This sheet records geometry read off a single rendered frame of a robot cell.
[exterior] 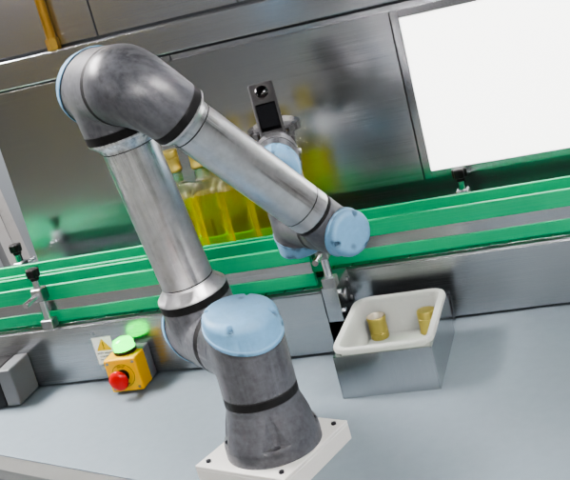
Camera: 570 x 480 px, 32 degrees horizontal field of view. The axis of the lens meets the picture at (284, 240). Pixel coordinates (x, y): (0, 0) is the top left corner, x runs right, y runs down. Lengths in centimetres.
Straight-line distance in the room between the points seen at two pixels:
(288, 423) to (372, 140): 73
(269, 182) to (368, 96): 60
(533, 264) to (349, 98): 49
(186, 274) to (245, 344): 17
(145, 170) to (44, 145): 83
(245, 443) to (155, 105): 51
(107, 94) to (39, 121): 92
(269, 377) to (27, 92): 106
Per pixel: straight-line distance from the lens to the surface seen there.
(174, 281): 157
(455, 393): 168
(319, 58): 203
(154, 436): 181
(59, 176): 233
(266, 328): 147
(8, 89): 231
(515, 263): 190
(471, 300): 193
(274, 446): 153
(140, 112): 139
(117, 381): 197
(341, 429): 159
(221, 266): 192
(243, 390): 149
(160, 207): 153
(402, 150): 204
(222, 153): 143
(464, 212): 189
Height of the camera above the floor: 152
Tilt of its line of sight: 17 degrees down
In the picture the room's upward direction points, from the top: 15 degrees counter-clockwise
